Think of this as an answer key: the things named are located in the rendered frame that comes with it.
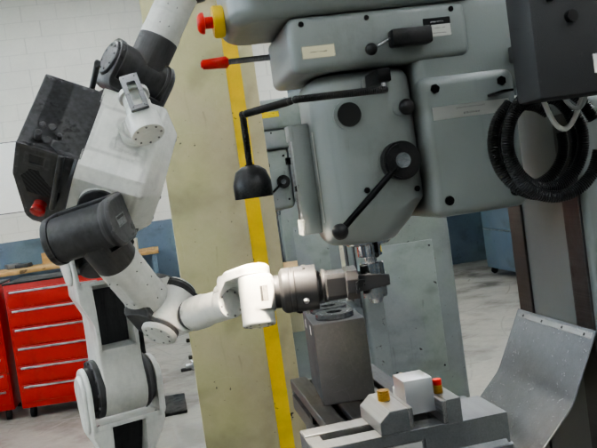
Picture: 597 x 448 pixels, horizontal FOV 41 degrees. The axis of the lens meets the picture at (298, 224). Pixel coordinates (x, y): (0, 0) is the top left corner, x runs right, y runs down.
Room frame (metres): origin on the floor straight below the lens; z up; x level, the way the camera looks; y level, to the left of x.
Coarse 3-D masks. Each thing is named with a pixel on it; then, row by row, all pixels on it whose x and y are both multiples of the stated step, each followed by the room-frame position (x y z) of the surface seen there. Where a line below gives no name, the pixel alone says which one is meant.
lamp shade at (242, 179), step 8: (240, 168) 1.48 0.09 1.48; (248, 168) 1.46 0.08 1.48; (256, 168) 1.46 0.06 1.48; (264, 168) 1.48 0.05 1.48; (240, 176) 1.46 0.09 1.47; (248, 176) 1.45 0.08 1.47; (256, 176) 1.45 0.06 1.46; (264, 176) 1.46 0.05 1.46; (240, 184) 1.45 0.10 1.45; (248, 184) 1.45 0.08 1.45; (256, 184) 1.45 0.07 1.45; (264, 184) 1.45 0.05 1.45; (240, 192) 1.45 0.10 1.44; (248, 192) 1.45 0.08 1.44; (256, 192) 1.45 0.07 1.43; (264, 192) 1.45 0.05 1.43; (272, 192) 1.47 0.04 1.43
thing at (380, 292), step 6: (360, 270) 1.55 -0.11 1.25; (366, 270) 1.53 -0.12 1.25; (372, 270) 1.52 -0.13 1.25; (378, 270) 1.53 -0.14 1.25; (384, 270) 1.54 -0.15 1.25; (378, 288) 1.53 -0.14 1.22; (384, 288) 1.53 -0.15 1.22; (366, 294) 1.53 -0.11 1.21; (372, 294) 1.53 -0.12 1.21; (378, 294) 1.53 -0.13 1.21; (384, 294) 1.53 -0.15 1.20
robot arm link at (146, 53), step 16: (144, 32) 1.80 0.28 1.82; (128, 48) 1.76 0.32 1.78; (144, 48) 1.78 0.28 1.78; (160, 48) 1.79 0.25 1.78; (176, 48) 1.83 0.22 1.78; (128, 64) 1.75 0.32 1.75; (144, 64) 1.78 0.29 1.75; (160, 64) 1.80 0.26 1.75; (144, 80) 1.78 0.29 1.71; (160, 80) 1.80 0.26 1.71
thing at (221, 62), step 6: (204, 60) 1.59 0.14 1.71; (210, 60) 1.59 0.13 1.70; (216, 60) 1.59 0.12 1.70; (222, 60) 1.60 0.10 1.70; (228, 60) 1.60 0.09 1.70; (234, 60) 1.61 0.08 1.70; (240, 60) 1.61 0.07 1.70; (246, 60) 1.61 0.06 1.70; (252, 60) 1.61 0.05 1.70; (258, 60) 1.62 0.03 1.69; (264, 60) 1.62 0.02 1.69; (204, 66) 1.59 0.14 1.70; (210, 66) 1.59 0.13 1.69; (216, 66) 1.60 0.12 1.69; (222, 66) 1.60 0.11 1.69; (228, 66) 1.61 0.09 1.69
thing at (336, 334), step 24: (312, 312) 1.92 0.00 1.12; (336, 312) 1.85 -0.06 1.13; (312, 336) 1.82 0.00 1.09; (336, 336) 1.78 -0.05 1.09; (360, 336) 1.78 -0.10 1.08; (312, 360) 1.90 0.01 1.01; (336, 360) 1.78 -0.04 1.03; (360, 360) 1.78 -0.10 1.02; (336, 384) 1.77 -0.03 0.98; (360, 384) 1.78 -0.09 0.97
